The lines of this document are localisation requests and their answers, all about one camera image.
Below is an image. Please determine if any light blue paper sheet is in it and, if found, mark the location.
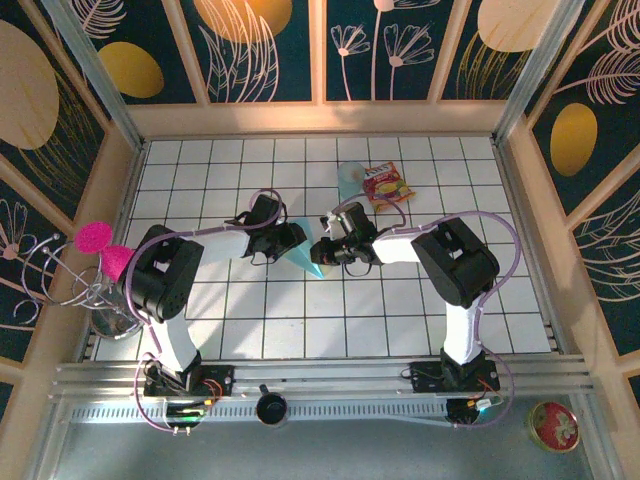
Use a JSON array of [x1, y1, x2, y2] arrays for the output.
[[282, 217, 331, 280]]

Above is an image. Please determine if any translucent blue plastic cup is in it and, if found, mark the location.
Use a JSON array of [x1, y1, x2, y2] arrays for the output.
[[337, 160, 365, 201]]

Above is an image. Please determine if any red orange snack bag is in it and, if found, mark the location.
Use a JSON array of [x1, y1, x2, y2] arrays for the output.
[[362, 161, 417, 215]]

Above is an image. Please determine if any pink fuzzy ball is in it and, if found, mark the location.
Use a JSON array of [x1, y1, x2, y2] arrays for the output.
[[102, 244, 136, 289], [74, 221, 114, 253]]

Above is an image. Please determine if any black round knob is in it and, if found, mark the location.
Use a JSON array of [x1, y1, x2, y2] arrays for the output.
[[255, 383, 289, 427]]

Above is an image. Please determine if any small black controller board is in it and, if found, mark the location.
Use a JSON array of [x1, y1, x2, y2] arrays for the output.
[[164, 403, 207, 425], [446, 397, 501, 428]]

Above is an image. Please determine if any round red tin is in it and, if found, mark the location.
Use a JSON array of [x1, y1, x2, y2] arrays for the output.
[[528, 401, 581, 454]]

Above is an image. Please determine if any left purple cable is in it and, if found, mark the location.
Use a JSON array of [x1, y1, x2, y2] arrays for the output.
[[122, 187, 289, 436]]

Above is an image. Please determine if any purple cable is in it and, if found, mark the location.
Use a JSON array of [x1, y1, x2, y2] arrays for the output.
[[334, 194, 522, 432], [122, 187, 289, 436]]

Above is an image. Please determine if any aluminium mounting rail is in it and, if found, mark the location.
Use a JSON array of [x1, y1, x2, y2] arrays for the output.
[[49, 353, 596, 401]]

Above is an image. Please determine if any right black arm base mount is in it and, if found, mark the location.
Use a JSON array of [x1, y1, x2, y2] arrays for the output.
[[401, 359, 501, 395]]

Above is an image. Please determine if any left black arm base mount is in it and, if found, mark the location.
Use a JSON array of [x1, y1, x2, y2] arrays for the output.
[[143, 364, 236, 399]]

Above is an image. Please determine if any perforated metal cable tray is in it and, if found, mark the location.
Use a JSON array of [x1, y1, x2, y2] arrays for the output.
[[67, 402, 451, 425]]

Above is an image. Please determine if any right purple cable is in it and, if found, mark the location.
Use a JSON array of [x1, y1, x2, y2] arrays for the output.
[[334, 194, 522, 432]]

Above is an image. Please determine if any silver wire stand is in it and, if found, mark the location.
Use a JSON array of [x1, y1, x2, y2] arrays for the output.
[[13, 232, 144, 341]]

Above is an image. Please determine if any aluminium frame post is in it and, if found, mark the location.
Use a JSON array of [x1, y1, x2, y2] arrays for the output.
[[492, 0, 585, 144], [42, 0, 147, 151]]

